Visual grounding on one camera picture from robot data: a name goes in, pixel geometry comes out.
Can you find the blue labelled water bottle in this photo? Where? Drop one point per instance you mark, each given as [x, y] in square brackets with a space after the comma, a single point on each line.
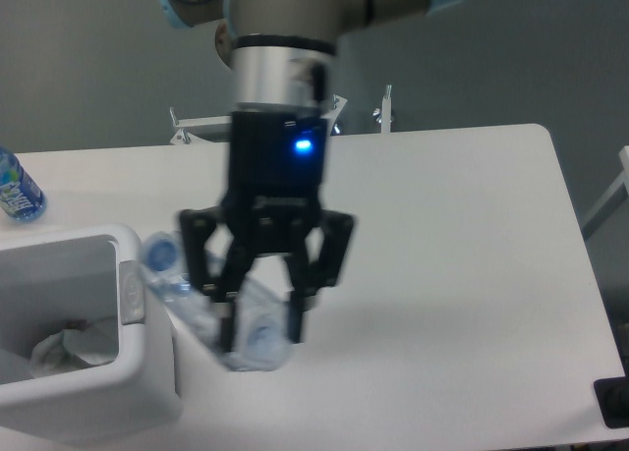
[22, 199]

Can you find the white frame at right edge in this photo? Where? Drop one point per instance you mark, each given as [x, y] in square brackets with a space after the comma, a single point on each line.
[610, 200]

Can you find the clear Ganten water bottle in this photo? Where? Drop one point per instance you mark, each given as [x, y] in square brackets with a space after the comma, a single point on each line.
[260, 342]

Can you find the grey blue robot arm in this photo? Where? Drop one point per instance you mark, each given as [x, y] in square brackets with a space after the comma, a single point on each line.
[287, 23]

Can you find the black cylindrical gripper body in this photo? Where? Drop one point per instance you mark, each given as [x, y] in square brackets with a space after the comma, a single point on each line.
[277, 146]

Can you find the white plastic trash can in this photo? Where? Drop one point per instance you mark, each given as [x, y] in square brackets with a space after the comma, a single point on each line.
[67, 280]

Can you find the black device at table corner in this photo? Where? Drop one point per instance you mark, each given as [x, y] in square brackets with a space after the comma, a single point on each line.
[612, 395]

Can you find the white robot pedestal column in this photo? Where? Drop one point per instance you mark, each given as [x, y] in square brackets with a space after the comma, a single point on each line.
[223, 44]

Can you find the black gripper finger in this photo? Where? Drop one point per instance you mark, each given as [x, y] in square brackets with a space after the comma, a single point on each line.
[222, 284]
[309, 276]

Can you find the crumpled paper trash in bin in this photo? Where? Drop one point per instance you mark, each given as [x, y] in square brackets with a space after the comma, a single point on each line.
[50, 357]

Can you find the white green paper wrapper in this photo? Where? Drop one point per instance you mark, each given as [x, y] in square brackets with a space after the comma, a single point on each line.
[95, 345]

